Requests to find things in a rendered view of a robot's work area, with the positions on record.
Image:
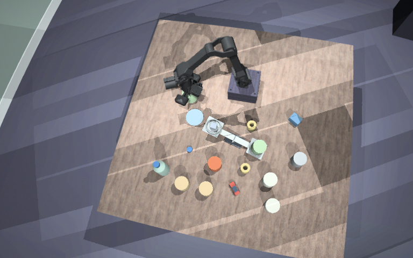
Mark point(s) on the red toy car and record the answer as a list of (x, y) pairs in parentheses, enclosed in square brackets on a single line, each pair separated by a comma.
[(234, 188)]

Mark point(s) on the light blue block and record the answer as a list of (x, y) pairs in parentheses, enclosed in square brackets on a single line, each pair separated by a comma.
[(295, 119)]

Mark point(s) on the orange-brown cylinder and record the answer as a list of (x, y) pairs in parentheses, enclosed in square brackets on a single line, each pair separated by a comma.
[(214, 164)]

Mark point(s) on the white cylinder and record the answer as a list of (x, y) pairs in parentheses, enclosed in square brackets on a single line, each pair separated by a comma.
[(269, 180), (272, 205)]

